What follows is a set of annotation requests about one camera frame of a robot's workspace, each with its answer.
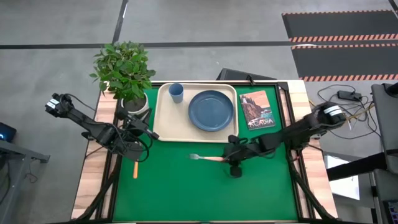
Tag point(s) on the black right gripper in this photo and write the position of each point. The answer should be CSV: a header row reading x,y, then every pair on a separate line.
x,y
241,149

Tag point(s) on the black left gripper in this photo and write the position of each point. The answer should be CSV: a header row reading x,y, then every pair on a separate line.
x,y
135,124

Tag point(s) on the light blue ribbed cup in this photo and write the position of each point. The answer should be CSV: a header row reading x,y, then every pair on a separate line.
x,y
176,92

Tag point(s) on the dark blue round plate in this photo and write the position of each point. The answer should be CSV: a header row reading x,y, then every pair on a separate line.
x,y
211,110

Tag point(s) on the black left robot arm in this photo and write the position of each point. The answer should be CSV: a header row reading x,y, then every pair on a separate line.
x,y
93,127

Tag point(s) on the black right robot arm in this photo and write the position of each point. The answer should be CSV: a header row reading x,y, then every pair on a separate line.
x,y
304,127

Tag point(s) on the cream plastic tray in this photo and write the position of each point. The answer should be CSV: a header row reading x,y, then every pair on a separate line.
x,y
174,124

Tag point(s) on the white plant pot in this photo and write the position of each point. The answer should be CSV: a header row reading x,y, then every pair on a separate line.
x,y
141,107

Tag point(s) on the green table mat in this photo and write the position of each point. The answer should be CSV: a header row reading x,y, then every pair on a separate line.
x,y
192,186

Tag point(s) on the Acadia picture book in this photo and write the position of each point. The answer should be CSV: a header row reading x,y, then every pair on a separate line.
x,y
257,109

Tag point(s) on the green leafy plant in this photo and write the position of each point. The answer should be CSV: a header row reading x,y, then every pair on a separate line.
x,y
122,71

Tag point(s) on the black chair back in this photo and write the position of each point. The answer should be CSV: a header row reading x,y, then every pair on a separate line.
x,y
239,74

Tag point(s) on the white paper sheet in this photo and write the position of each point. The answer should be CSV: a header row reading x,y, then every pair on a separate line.
x,y
345,186

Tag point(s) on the black power adapter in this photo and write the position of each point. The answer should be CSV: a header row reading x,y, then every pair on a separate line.
x,y
349,95

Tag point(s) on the grey side desk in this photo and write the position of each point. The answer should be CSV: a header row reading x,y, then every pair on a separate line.
x,y
15,161

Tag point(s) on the black device with blue light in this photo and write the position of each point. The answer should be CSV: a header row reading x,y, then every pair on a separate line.
x,y
6,132

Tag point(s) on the black floor mat striped edge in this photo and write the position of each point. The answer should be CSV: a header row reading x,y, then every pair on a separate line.
x,y
340,25
345,62

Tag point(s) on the grey equipment cart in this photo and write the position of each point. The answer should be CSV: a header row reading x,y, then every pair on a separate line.
x,y
387,124

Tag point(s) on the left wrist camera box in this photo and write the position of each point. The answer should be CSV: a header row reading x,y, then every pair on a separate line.
x,y
122,113

